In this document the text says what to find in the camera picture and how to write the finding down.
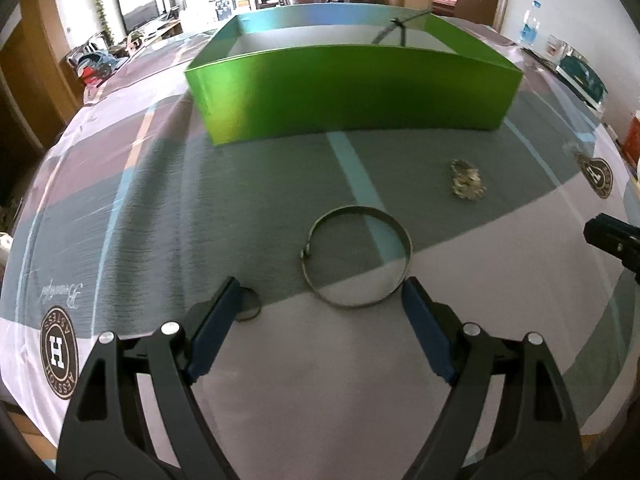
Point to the small round grey object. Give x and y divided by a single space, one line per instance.
250 305

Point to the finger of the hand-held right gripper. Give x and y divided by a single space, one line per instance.
612 237

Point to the red plastic basket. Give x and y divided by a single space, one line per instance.
632 135

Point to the black band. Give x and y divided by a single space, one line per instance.
400 25

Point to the thin metal bangle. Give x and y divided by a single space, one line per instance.
305 253

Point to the wooden television cabinet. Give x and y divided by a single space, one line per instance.
160 29

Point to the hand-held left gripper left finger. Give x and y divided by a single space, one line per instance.
215 330

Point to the plastic water bottle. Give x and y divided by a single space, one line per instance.
529 30

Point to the blue clothes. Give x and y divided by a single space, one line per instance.
102 57

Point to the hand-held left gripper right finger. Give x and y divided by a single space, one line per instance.
430 330

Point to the green ivy garland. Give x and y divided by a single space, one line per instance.
100 5

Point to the red toy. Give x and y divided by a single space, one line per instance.
90 76

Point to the small cardboard boxes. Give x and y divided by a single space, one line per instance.
555 46

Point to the green cardboard box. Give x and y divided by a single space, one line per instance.
350 90

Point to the dark green bag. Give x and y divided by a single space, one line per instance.
580 72

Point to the flat screen television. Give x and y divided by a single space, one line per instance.
137 10

